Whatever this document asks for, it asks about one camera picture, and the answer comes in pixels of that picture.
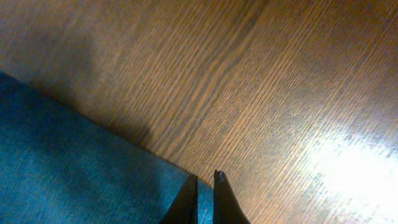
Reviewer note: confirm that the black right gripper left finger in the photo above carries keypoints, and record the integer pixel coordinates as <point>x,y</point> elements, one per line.
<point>184,208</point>

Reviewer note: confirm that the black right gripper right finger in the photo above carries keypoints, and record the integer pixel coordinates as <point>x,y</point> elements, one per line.
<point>226,209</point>

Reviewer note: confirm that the dark blue jeans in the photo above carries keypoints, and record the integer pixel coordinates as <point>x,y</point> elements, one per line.
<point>59,167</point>

